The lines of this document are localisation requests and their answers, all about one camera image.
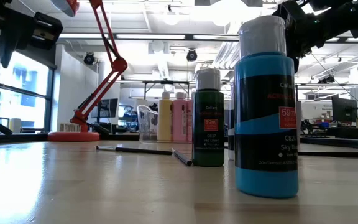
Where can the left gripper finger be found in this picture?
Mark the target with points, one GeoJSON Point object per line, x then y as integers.
{"type": "Point", "coordinates": [9, 49]}

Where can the black ceiling camera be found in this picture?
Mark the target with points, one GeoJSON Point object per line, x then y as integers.
{"type": "Point", "coordinates": [191, 55]}
{"type": "Point", "coordinates": [89, 58]}

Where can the small sky blue paint bottle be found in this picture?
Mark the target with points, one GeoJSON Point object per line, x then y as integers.
{"type": "Point", "coordinates": [266, 149]}

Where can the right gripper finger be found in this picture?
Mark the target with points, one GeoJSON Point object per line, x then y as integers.
{"type": "Point", "coordinates": [297, 62]}
{"type": "Point", "coordinates": [287, 15]}

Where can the black background desk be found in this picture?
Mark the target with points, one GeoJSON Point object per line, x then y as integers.
{"type": "Point", "coordinates": [346, 130]}

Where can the purple plastic cup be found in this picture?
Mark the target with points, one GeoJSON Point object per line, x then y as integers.
{"type": "Point", "coordinates": [299, 124]}

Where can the red desk lamp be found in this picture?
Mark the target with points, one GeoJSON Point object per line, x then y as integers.
{"type": "Point", "coordinates": [73, 137]}

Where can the black computer monitor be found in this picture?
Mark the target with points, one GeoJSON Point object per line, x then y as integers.
{"type": "Point", "coordinates": [343, 109]}
{"type": "Point", "coordinates": [109, 108]}

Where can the black metal gantry frame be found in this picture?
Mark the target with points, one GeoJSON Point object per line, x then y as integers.
{"type": "Point", "coordinates": [166, 82]}

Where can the large yellow paint bottle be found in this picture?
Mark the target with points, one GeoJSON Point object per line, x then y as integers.
{"type": "Point", "coordinates": [165, 124]}

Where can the clear plastic bin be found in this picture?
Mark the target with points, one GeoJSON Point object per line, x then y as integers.
{"type": "Point", "coordinates": [145, 124]}

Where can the small sap green paint bottle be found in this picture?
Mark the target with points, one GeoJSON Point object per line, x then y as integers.
{"type": "Point", "coordinates": [208, 137]}

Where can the white canister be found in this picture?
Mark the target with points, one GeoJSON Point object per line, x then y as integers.
{"type": "Point", "coordinates": [15, 126]}

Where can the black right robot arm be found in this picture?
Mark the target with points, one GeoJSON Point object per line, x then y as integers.
{"type": "Point", "coordinates": [346, 18]}

